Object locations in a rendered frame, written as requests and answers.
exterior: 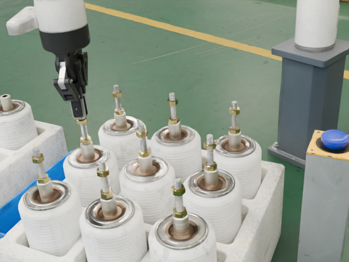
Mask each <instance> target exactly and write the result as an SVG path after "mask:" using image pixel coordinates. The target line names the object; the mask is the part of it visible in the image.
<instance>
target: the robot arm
mask: <svg viewBox="0 0 349 262"><path fill-rule="evenodd" d="M339 9H340V4H339V0H297V12H296V29H295V37H294V46H295V48H296V49H298V50H301V51H306V52H312V53H319V52H325V51H329V50H332V49H333V48H334V44H335V43H336V37H337V28H338V18H339ZM6 26H7V30H8V34H9V35H21V34H24V33H27V32H30V31H32V30H35V29H37V28H38V29H39V34H40V37H41V41H42V46H43V49H44V50H45V51H48V52H51V53H53V54H55V55H56V60H55V67H56V71H57V72H58V73H59V78H55V79H54V80H53V85H54V87H55V88H56V90H57V91H58V93H59V94H60V96H61V97H62V99H63V100H64V101H68V100H69V101H70V104H71V110H72V115H73V119H75V120H84V119H85V118H86V116H87V114H88V108H87V102H86V97H85V95H84V94H85V93H86V86H87V85H88V54H87V52H86V51H83V52H82V49H83V48H85V47H86V46H88V45H89V43H90V33H89V27H88V21H87V15H86V9H85V3H84V0H34V7H33V6H28V7H25V8H24V9H23V10H21V11H20V12H19V13H17V14H16V15H15V16H14V17H12V18H11V19H10V20H9V21H7V24H6Z"/></svg>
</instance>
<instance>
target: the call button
mask: <svg viewBox="0 0 349 262"><path fill-rule="evenodd" d="M321 141H322V142H323V143H324V146H326V147H327V148H330V149H342V148H344V147H345V146H346V145H347V144H348V143H349V135H348V134H347V133H345V132H343V131H341V130H336V129H331V130H327V131H325V132H323V133H322V134H321Z"/></svg>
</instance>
